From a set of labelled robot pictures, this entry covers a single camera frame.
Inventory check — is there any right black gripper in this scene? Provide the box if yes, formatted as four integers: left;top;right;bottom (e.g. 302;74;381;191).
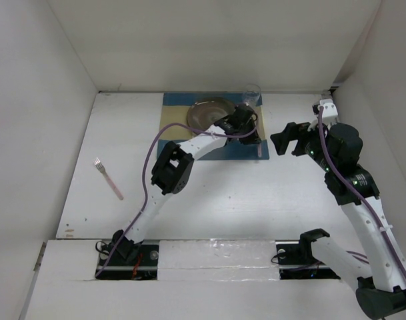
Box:
270;117;337;173

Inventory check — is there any clear plastic cup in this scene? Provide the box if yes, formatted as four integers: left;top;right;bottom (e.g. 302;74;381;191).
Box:
242;83;261;108

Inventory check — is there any dark olive round plate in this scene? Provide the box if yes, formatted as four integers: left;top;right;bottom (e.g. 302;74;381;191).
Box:
187;97;235;131

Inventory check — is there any blue beige cloth placemat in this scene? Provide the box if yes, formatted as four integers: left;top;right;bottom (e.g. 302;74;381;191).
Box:
157;92;270;161

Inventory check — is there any pink handled fork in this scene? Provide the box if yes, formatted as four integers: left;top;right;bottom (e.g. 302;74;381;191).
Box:
93;158;124;201

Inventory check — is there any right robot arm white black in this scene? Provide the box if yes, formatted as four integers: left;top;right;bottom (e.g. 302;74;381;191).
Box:
271;122;406;319

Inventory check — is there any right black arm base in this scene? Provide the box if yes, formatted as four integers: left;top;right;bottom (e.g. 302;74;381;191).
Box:
271;241;340;280

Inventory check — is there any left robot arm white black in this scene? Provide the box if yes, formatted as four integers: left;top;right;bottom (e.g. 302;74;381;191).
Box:
109;103;261;265

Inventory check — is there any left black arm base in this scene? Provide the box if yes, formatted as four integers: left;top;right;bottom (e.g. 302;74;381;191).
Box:
95;241;160;281

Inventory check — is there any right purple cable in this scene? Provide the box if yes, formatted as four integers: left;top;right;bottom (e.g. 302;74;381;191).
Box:
289;106;406;294

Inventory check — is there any purple cable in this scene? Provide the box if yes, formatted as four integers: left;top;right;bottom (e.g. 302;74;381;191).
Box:
95;115;260;278
289;106;406;294

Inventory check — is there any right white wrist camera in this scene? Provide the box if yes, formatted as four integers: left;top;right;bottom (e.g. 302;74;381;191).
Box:
312;98;338;125

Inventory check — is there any aluminium rail right side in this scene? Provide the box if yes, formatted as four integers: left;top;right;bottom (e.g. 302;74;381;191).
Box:
321;90;339;126

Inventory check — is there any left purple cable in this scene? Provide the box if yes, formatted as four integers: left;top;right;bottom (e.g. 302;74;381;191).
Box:
95;115;260;278

